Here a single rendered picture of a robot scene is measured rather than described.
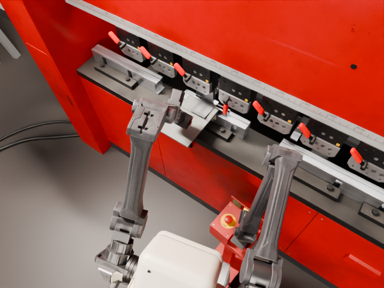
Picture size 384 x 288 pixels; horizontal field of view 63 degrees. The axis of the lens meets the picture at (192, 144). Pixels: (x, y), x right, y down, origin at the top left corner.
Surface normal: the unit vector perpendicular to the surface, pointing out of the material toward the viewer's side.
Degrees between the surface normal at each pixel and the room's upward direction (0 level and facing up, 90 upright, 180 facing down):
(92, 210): 0
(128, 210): 65
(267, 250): 21
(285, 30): 90
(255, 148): 0
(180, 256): 42
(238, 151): 0
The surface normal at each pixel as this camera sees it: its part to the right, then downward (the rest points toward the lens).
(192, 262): 0.22, -0.93
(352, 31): -0.58, 0.70
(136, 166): -0.18, 0.52
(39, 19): 0.82, 0.47
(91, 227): -0.03, -0.54
